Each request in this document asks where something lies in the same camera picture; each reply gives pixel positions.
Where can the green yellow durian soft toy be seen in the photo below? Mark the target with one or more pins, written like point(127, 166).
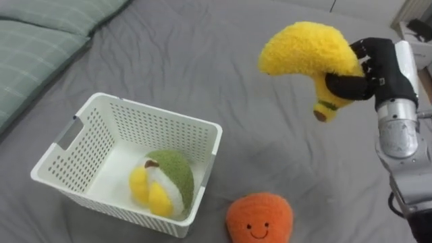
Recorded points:
point(167, 184)

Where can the orange smiling soft toy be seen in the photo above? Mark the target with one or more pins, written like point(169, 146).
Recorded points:
point(258, 217)

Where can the white perforated plastic basket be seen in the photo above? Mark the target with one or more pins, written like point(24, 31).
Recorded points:
point(101, 158)

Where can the white cabinet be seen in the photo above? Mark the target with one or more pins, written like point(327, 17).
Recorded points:
point(416, 37)

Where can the yellow banana soft toy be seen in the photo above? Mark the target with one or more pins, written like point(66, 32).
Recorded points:
point(303, 50)

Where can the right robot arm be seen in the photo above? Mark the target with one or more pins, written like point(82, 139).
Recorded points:
point(403, 145)

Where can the green checked pillow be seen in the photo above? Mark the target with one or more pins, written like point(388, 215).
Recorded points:
point(30, 60)
point(67, 13)

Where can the grey bed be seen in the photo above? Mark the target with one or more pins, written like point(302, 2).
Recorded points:
point(216, 84)

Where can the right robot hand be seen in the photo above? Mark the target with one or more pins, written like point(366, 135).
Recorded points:
point(388, 72)

